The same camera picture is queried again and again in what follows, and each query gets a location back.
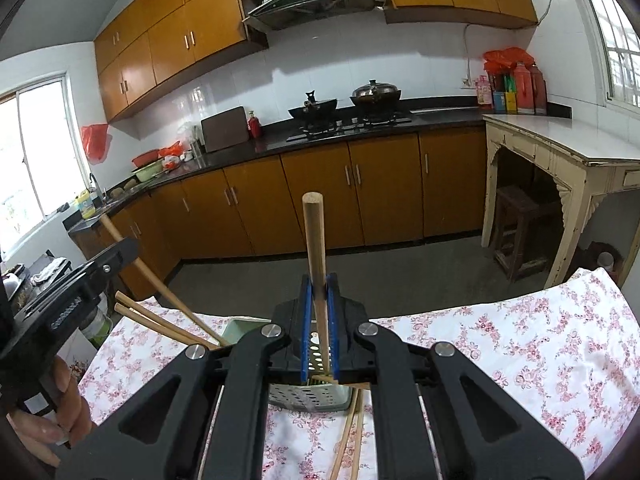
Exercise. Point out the black wok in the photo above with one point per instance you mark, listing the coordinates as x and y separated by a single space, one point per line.
312 107

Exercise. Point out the green plastic basin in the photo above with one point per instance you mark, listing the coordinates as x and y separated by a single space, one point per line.
147 172

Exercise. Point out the dark pot with lid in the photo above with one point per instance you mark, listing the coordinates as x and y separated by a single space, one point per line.
375 95

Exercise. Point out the crumpled red plastic bag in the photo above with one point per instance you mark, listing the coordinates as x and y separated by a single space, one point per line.
502 60

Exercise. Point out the dark wooden stool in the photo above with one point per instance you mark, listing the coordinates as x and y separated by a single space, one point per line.
522 225

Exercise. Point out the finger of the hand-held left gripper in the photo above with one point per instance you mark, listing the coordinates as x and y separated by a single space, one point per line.
107 265

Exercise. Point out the wooden chopstick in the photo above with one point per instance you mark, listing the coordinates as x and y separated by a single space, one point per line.
356 445
345 435
165 290
315 260
165 319
150 324

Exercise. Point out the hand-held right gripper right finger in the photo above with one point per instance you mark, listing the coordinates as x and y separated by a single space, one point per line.
334 332

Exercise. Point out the metal sink faucet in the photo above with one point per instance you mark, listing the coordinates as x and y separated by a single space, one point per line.
95 187

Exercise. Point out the green perforated utensil holder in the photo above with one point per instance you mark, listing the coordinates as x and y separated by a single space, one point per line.
300 397

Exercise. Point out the black kitchen countertop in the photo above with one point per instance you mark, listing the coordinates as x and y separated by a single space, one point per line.
440 112

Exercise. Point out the pink labelled bottle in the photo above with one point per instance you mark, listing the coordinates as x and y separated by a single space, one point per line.
484 94

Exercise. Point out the small red bottle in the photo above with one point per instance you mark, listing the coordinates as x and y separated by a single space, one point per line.
255 126

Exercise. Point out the white plastic bag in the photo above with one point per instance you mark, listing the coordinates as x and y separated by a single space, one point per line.
189 132

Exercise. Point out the barred glass window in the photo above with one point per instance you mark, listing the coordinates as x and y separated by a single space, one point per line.
615 35

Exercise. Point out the sliding glass window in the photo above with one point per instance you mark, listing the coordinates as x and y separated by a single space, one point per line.
40 160

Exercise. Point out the tall red thermos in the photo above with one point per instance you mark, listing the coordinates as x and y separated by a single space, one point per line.
524 90
540 92

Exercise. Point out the yellow detergent bottle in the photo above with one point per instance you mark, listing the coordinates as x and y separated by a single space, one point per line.
86 205

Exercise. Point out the dark cutting board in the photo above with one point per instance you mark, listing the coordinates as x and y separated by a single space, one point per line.
225 130

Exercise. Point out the person's left hand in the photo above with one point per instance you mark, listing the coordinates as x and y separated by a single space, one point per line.
75 410

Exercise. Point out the red plastic basin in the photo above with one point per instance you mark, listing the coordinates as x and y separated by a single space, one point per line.
146 157

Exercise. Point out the floral pink white tablecloth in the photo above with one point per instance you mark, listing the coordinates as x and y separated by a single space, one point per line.
500 360

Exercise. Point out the wooden base cabinets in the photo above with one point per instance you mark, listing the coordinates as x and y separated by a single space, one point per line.
310 200

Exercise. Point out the worn cream side table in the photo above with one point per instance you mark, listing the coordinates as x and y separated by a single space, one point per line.
565 145

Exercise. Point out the black gas stove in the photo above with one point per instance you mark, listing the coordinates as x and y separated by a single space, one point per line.
350 127

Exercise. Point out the orange plastic bag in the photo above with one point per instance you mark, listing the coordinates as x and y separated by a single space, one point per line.
171 151

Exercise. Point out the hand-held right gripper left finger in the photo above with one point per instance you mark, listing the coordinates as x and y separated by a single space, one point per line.
305 332

